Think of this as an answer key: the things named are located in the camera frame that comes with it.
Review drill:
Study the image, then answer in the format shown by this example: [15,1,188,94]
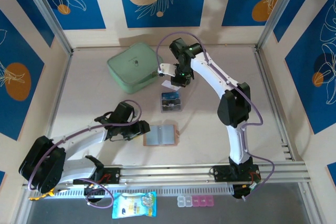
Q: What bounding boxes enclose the blue credit card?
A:
[161,92,181,100]

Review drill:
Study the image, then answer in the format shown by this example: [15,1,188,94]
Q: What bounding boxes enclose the tan leather card holder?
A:
[143,123,181,147]

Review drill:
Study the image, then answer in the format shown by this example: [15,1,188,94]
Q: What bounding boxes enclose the mint green zip pouch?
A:
[107,41,165,95]

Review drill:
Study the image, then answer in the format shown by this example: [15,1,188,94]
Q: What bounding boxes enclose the blue snack packet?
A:
[112,191,158,219]

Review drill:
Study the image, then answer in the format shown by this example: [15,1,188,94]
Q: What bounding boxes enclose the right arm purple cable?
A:
[156,31,276,201]

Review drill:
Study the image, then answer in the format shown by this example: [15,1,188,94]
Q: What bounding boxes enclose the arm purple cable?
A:
[156,31,276,201]
[27,100,143,210]

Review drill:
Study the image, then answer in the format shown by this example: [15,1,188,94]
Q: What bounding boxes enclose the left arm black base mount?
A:
[72,167,121,185]

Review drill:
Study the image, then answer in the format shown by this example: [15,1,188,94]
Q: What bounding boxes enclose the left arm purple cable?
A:
[27,100,143,210]

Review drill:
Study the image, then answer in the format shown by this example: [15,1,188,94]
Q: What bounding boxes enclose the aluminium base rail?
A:
[22,162,308,186]

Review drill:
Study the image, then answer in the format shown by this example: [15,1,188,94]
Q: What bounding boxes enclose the slotted grey cable duct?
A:
[52,185,234,198]

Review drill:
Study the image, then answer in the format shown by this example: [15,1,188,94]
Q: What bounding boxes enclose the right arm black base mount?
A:
[212,164,261,183]

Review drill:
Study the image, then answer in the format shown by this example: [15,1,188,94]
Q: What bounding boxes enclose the aluminium table edge rail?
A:
[254,48,296,162]

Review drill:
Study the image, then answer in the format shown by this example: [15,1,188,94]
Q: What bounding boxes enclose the yellow handled pliers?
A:
[28,187,70,200]

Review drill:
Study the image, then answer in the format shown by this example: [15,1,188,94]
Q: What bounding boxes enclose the aluminium corner post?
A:
[258,0,303,49]
[18,0,74,55]

